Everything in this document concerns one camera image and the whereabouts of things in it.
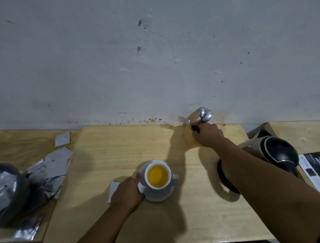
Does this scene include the wooden cutlery holder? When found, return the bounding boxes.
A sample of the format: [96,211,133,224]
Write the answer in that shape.
[182,122,203,150]

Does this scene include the white paper sachet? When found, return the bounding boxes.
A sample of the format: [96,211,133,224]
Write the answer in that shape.
[107,181,121,203]

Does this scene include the small silver foil packet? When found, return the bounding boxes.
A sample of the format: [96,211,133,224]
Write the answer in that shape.
[55,132,71,148]

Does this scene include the white cup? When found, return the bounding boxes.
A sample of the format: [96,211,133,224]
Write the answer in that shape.
[144,160,179,190]

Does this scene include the white saucer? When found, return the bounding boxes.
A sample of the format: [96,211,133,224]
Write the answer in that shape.
[137,164,176,202]

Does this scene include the pile of silver foil packets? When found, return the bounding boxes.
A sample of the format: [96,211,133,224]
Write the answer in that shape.
[0,147,73,241]

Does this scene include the person's left hand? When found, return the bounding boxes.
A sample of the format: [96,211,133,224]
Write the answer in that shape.
[110,173,145,214]

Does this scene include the black printed box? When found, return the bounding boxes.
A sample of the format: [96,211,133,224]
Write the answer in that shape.
[298,151,320,192]

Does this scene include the person's left forearm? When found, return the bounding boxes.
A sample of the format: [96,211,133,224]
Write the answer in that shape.
[77,204,134,243]

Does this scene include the yellow tea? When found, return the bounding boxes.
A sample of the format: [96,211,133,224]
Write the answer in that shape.
[147,165,169,188]

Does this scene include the person's right forearm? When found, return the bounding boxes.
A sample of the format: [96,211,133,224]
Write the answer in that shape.
[212,136,320,243]

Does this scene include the person's right hand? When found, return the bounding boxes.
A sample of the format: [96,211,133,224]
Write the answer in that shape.
[192,123,225,148]

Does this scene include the metal fork with dark handle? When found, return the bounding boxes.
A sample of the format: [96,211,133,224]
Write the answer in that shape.
[178,115,201,134]

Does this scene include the steel kettle with black lid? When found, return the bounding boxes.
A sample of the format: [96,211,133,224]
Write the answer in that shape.
[217,136,300,195]

